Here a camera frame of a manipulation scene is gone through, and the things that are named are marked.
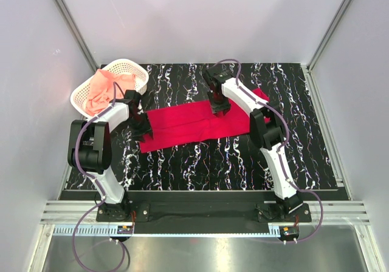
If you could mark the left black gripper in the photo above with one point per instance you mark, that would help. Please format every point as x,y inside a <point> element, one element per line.
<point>145,129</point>

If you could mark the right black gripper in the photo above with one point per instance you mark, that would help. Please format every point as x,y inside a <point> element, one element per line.
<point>225,107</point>

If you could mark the red t-shirt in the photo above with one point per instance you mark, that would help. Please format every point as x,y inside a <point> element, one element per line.
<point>191,123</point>

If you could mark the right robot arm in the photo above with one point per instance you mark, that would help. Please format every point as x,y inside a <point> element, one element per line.
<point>267,131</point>

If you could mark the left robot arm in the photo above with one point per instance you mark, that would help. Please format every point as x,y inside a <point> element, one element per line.
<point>90,148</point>

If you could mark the peach t-shirt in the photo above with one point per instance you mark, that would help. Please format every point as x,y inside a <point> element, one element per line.
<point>104,86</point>

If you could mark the white plastic laundry basket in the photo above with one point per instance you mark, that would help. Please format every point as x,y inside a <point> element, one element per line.
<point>119,66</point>

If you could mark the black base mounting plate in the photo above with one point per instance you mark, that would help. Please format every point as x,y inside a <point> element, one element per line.
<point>185,212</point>

